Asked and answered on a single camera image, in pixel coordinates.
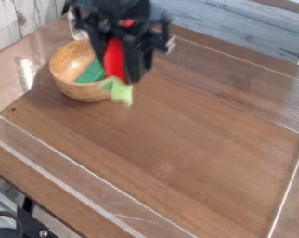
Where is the black metal bracket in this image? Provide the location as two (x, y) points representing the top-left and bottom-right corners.
(18, 197), (60, 238)

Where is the wooden bowl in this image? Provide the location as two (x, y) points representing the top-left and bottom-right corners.
(50, 40), (110, 102)

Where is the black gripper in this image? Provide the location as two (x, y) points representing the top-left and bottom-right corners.
(68, 0), (174, 84)

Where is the black cable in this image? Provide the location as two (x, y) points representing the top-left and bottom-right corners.
(0, 211), (27, 238)

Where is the clear acrylic tray wall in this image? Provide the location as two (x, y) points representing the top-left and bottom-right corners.
(0, 20), (299, 238)

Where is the green rectangular block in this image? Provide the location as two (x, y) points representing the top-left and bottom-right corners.
(76, 59), (106, 83)

